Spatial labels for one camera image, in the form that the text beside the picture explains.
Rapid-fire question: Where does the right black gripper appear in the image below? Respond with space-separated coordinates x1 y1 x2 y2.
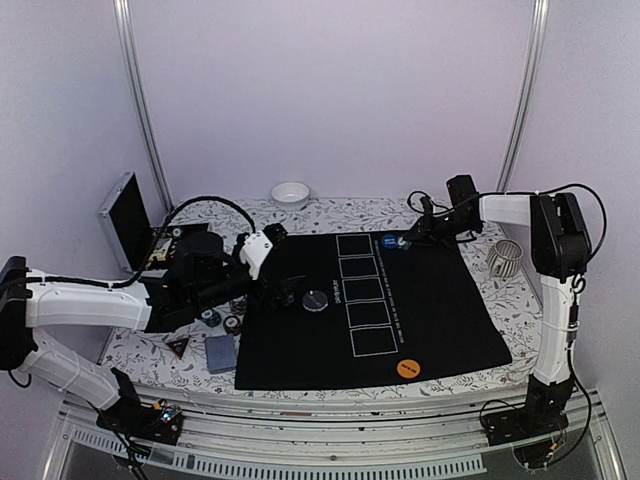
406 208 480 248

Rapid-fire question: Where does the green poker chip stack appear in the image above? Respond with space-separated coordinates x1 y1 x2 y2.
200 309 222 328

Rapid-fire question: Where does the blue small blind button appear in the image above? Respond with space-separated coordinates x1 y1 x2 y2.
380 233 399 250

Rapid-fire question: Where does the clear dealer button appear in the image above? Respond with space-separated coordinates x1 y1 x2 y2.
302 290 329 313

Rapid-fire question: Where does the orange big blind button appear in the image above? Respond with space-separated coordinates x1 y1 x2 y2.
396 359 421 379

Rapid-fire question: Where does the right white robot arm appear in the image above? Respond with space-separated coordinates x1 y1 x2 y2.
398 175 602 436

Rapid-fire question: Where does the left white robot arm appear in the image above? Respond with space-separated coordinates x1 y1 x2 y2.
1 223 287 434

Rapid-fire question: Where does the white ribbed cup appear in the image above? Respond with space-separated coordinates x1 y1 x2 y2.
486 239 524 278

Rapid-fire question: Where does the red poker chip stack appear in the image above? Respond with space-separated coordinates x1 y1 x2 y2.
222 315 242 337

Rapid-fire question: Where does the silver poker chip case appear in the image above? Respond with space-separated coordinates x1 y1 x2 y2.
98 171 209 278

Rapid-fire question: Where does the black triangular marker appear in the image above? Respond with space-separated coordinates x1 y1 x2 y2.
165 337 190 359

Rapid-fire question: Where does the blue card deck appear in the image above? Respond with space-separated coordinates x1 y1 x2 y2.
205 335 237 374

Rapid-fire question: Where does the white ceramic bowl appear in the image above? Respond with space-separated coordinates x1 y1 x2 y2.
271 182 311 211

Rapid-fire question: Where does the black poker mat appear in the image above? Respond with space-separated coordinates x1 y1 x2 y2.
235 231 512 391

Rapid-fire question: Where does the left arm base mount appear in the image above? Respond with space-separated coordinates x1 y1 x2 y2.
96 400 184 446

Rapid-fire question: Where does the right aluminium frame post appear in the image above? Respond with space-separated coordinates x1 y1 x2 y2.
495 0 550 193

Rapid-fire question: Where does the aluminium frame post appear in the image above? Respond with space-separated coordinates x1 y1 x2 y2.
113 0 173 212
495 0 550 193

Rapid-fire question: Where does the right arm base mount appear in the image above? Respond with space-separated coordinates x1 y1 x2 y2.
479 400 571 446

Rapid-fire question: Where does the left aluminium frame post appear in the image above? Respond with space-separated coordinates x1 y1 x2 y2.
113 0 173 212

